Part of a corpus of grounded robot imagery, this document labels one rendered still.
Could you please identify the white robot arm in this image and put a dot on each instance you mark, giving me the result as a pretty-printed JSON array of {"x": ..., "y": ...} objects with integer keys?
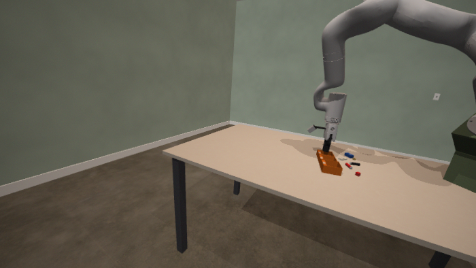
[{"x": 419, "y": 18}]

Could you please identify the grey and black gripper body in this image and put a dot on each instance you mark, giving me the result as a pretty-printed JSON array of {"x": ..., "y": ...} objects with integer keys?
[{"x": 331, "y": 128}]

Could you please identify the orange rack of bins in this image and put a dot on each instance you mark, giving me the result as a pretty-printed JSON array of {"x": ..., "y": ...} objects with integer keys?
[{"x": 328, "y": 158}]

